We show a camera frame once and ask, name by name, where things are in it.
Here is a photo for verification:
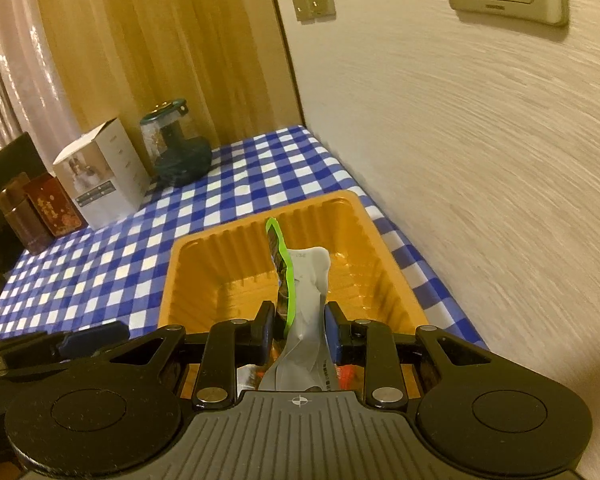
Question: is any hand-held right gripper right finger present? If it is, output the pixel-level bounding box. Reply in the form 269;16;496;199
325;301;496;409

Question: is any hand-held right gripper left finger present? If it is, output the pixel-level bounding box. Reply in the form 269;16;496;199
107;301;276;409

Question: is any red gold printed box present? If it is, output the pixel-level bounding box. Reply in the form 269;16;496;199
22;174;89;239

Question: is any grey translucent snack packet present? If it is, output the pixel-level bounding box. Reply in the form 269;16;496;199
237;364;267;392

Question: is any green white snack packet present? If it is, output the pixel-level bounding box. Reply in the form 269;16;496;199
257;216;339;394

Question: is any large red packet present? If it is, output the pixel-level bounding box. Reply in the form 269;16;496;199
337;364;364;392

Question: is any orange plastic tray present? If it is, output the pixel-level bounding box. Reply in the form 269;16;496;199
159;190;431;397

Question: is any pale curtain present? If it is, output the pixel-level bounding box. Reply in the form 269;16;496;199
0;0;81;162

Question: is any brown tin canister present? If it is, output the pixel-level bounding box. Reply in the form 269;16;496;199
0;172;56;255

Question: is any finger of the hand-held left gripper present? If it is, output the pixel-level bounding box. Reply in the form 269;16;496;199
0;321;129;361
0;352;108;383

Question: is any white cardboard box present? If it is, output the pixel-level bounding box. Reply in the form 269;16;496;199
52;117;151;229

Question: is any blue white checked tablecloth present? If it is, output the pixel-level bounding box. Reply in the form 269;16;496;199
0;125;491;357

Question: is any glass jar with green base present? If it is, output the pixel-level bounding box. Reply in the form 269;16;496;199
140;97;212;189

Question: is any wooden panel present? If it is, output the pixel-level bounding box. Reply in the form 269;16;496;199
30;0;307;182

